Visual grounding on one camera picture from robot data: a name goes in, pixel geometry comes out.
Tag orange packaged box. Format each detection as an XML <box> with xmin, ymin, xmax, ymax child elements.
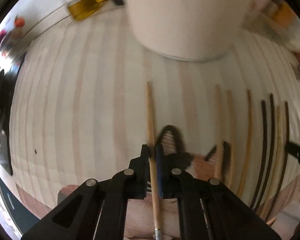
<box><xmin>268</xmin><ymin>0</ymin><xmax>296</xmax><ymax>29</ymax></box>

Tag amber wooden chopstick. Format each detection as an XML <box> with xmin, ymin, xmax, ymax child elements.
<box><xmin>237</xmin><ymin>89</ymin><xmax>253</xmax><ymax>198</ymax></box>

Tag tan wooden chopstick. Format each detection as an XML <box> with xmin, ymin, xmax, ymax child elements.
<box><xmin>226</xmin><ymin>90</ymin><xmax>236</xmax><ymax>189</ymax></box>

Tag orange capped bottle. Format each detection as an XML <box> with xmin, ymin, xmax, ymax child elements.
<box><xmin>10</xmin><ymin>16</ymin><xmax>25</xmax><ymax>39</ymax></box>

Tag striped cat face placemat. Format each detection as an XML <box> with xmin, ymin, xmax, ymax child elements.
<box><xmin>9</xmin><ymin>8</ymin><xmax>300</xmax><ymax>240</ymax></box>

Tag white cylindrical utensil holder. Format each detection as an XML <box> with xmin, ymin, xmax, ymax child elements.
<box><xmin>126</xmin><ymin>0</ymin><xmax>251</xmax><ymax>61</ymax></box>

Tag dark black chopstick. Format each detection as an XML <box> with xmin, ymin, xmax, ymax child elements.
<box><xmin>253</xmin><ymin>94</ymin><xmax>275</xmax><ymax>213</ymax></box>

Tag light wooden chopstick silver tip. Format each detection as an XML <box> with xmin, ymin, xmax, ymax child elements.
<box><xmin>146</xmin><ymin>81</ymin><xmax>161</xmax><ymax>240</ymax></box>

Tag pale speckled chopstick gold bands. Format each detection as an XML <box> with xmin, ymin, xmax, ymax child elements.
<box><xmin>260</xmin><ymin>105</ymin><xmax>282</xmax><ymax>221</ymax></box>

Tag dark brown chopstick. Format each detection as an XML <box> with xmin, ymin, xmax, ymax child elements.
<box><xmin>265</xmin><ymin>101</ymin><xmax>290</xmax><ymax>222</ymax></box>

